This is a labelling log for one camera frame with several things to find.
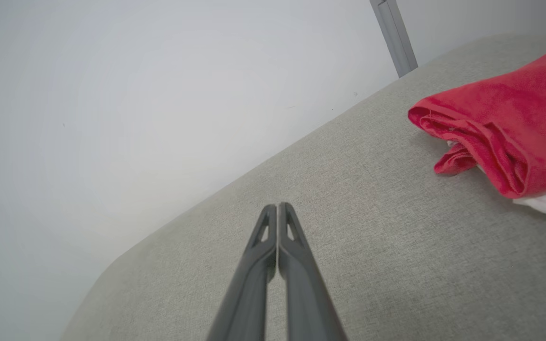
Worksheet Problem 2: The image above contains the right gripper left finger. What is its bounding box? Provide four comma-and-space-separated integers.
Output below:
206, 204, 278, 341

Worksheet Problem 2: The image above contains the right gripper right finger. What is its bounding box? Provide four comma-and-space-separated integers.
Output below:
278, 202, 349, 341

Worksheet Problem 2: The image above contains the red white basketball jersey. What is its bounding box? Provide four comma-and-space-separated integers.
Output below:
408, 43, 546, 228

